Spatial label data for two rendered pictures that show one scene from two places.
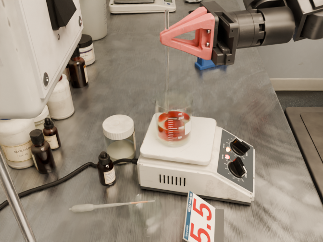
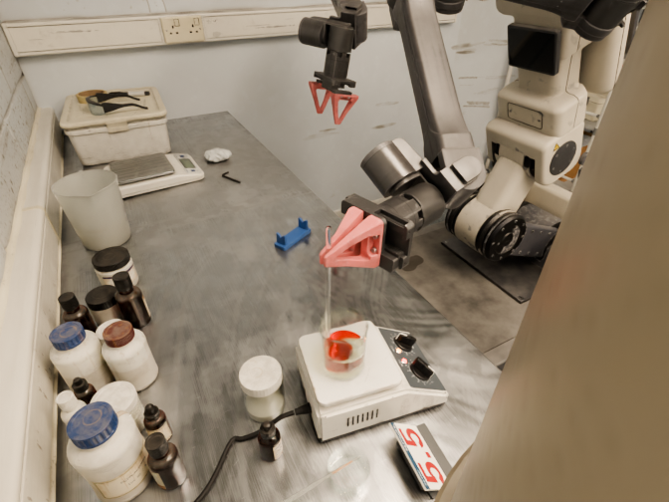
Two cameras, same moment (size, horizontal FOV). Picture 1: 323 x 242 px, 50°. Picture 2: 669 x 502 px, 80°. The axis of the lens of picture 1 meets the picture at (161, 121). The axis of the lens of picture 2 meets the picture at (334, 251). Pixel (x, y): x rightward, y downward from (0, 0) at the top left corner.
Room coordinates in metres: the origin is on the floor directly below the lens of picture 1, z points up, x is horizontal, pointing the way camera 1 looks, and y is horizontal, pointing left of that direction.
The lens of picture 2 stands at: (0.17, 0.17, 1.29)
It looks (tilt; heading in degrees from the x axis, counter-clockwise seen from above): 36 degrees down; 329
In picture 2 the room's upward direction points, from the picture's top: straight up
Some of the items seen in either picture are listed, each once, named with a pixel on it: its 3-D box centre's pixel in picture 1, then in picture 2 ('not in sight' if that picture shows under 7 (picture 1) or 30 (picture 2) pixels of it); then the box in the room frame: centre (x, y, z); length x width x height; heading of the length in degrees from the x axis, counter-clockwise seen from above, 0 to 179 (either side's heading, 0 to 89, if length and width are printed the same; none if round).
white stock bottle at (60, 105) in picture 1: (56, 93); (128, 355); (0.67, 0.24, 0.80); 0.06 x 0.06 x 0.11
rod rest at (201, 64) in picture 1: (212, 58); (293, 232); (0.90, -0.15, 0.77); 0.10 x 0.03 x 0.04; 114
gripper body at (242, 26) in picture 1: (234, 30); (388, 223); (0.51, -0.12, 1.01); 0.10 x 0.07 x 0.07; 12
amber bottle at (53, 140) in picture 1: (50, 132); (155, 421); (0.55, 0.23, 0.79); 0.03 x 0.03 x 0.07
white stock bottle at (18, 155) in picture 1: (16, 132); (110, 449); (0.52, 0.28, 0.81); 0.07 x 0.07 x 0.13
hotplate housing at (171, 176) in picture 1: (193, 156); (363, 374); (0.47, -0.06, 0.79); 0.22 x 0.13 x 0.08; 77
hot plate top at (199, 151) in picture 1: (180, 136); (347, 360); (0.47, -0.03, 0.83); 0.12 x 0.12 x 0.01; 77
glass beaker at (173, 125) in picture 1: (172, 119); (341, 346); (0.47, -0.02, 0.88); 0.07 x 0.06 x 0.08; 93
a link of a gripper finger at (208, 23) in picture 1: (188, 32); (344, 241); (0.51, -0.05, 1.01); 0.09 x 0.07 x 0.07; 103
